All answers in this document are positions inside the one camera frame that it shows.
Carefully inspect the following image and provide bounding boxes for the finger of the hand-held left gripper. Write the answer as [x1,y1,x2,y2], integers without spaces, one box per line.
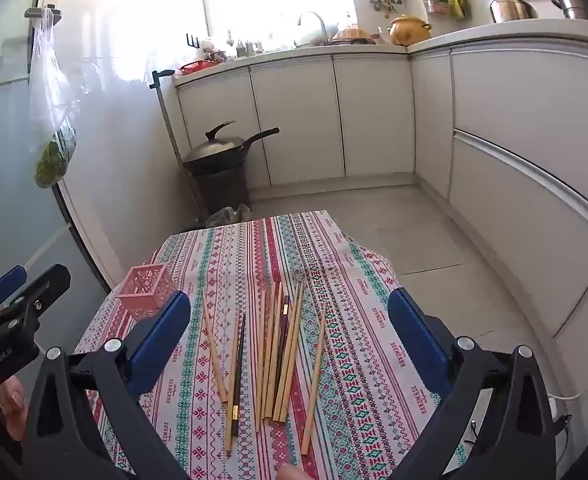
[0,263,72,336]
[0,266,28,311]

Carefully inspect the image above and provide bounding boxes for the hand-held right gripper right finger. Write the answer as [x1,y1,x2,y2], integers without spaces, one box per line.
[388,287,558,480]

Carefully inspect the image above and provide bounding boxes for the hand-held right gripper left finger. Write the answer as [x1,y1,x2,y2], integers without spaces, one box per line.
[23,290,195,480]

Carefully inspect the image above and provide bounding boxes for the pink lattice plastic basket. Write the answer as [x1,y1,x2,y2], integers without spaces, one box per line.
[115,262,177,323]

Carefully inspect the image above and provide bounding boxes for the black chopstick with gold band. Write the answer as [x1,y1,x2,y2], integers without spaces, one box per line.
[230,313,247,437]

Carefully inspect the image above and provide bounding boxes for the dark brown chopstick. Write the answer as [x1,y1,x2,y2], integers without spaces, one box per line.
[272,295,291,411]

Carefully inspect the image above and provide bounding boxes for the bunch of bamboo chopsticks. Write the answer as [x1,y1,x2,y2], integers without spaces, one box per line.
[203,281,327,457]

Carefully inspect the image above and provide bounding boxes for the person's left hand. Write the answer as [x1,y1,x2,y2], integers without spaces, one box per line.
[0,376,29,442]

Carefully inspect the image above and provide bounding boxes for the person's right hand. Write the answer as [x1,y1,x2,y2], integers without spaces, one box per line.
[278,462,321,480]

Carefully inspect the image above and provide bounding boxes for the patterned striped tablecloth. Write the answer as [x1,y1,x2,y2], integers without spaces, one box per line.
[71,210,474,480]

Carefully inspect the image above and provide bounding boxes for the frosted glass door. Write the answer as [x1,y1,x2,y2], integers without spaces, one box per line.
[0,0,120,461]

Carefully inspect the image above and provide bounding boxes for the clear bag on floor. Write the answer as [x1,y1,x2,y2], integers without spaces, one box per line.
[205,204,253,227]

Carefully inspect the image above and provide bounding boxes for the dark brown trash bin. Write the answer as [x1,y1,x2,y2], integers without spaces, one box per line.
[189,162,252,216]

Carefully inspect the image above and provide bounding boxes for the hanging plastic bag of greens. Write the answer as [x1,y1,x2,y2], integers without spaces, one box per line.
[28,10,92,190]

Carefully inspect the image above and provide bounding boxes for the grey wok lid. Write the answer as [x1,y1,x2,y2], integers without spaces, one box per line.
[186,120,245,162]

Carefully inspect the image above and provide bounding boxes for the white kitchen cabinets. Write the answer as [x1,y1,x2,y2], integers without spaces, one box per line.
[174,35,588,461]

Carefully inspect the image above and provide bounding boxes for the grey door hook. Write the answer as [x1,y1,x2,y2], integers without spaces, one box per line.
[24,4,62,26]

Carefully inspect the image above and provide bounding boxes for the small bottles on counter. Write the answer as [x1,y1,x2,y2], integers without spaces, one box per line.
[201,30,267,63]

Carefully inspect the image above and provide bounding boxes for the golden clay pot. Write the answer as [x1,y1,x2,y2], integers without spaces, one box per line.
[388,14,433,46]

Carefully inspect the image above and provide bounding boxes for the wicker tray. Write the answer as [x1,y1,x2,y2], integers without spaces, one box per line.
[330,27,377,45]

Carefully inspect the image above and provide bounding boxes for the white countertop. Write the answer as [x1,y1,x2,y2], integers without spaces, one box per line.
[171,17,588,88]

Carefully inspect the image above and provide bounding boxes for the chrome kitchen faucet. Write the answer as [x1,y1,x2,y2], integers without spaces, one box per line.
[296,10,329,43]

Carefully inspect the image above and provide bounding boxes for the green and yellow snack packets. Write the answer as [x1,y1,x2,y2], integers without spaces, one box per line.
[426,0,469,22]

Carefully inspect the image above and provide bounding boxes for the steel kettle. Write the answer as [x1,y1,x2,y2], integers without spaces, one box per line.
[488,0,539,24]

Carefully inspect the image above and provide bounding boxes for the steel pot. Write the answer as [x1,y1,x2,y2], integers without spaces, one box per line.
[551,0,588,21]

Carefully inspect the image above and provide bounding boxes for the black cable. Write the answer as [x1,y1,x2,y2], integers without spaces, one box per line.
[466,412,573,448]

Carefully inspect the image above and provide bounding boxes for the black wok with handle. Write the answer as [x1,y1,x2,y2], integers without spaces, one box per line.
[181,127,281,177]

